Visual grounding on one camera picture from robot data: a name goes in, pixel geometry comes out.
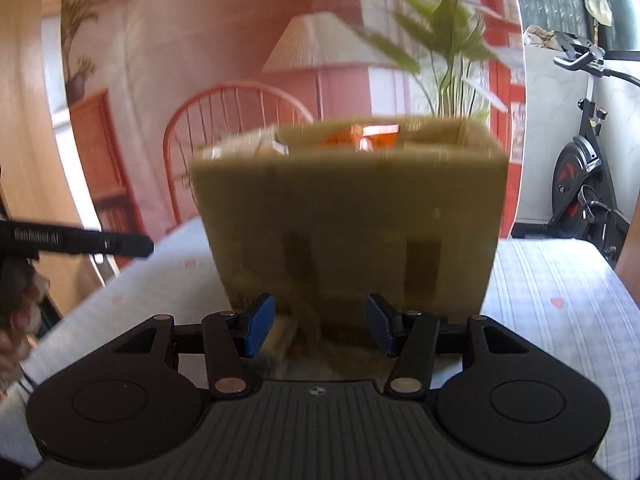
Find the orange chip bag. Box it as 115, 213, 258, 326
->
319, 124, 400, 152

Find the person left hand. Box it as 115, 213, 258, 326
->
1, 257, 50, 392

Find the wooden wardrobe panel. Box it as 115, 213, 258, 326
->
0, 0, 104, 319

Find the brown cardboard box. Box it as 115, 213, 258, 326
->
190, 116, 509, 326

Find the black exercise bike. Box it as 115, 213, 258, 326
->
512, 29, 640, 266

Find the white lamp on windowsill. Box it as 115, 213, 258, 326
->
584, 0, 613, 27

